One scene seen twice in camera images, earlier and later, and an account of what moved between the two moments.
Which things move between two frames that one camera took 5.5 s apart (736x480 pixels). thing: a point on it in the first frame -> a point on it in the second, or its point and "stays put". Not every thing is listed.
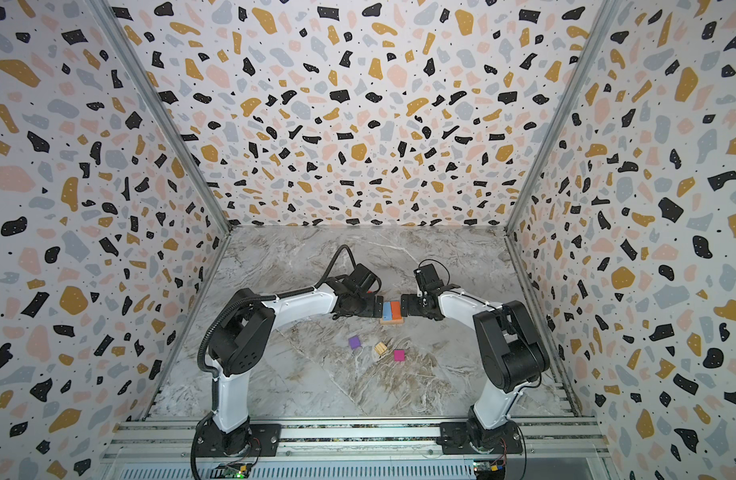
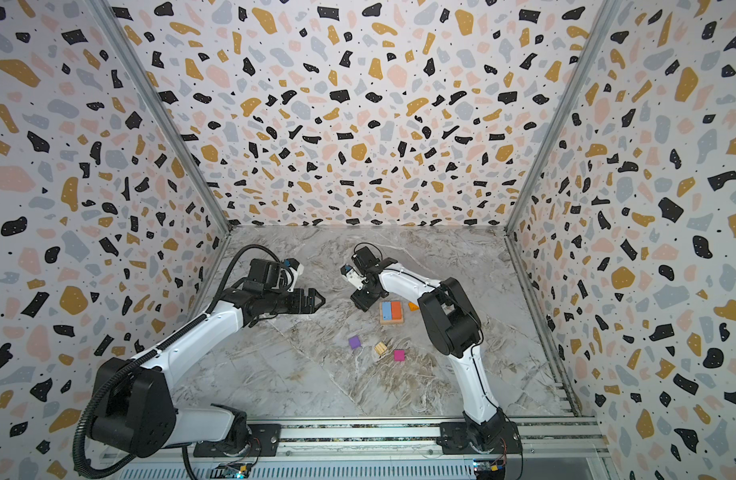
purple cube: (354, 342) stays put
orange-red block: (396, 310) stays put
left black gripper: (370, 312) -> (297, 306)
